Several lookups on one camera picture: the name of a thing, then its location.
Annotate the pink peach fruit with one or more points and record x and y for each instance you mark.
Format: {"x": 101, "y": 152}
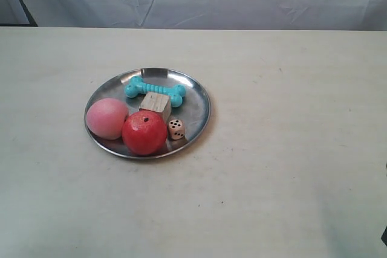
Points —
{"x": 105, "y": 118}

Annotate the wooden die black dots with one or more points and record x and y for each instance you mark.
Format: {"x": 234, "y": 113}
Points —
{"x": 176, "y": 129}

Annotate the turquoise rubber bone toy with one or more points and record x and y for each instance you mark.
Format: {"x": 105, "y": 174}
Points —
{"x": 137, "y": 86}

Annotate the round silver metal plate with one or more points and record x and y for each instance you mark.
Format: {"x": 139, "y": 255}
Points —
{"x": 195, "y": 111}

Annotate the red apple fruit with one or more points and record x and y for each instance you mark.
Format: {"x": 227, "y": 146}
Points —
{"x": 144, "y": 132}

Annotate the small wooden block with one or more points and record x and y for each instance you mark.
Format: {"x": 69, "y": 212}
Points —
{"x": 157, "y": 103}

